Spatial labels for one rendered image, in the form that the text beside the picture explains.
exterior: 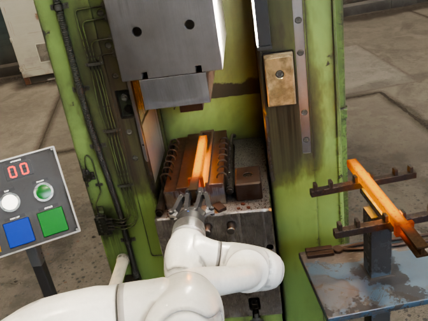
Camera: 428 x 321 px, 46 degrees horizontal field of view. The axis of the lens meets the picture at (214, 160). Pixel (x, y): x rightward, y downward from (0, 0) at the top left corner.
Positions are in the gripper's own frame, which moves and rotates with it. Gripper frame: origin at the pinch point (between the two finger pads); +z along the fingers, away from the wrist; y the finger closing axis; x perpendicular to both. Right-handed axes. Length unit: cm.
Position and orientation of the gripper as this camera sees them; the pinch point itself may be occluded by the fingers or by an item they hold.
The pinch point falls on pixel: (195, 189)
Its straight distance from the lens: 154.5
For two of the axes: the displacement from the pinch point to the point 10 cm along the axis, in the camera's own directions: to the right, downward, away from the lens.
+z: 0.4, -4.7, 8.8
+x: -1.4, -8.8, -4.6
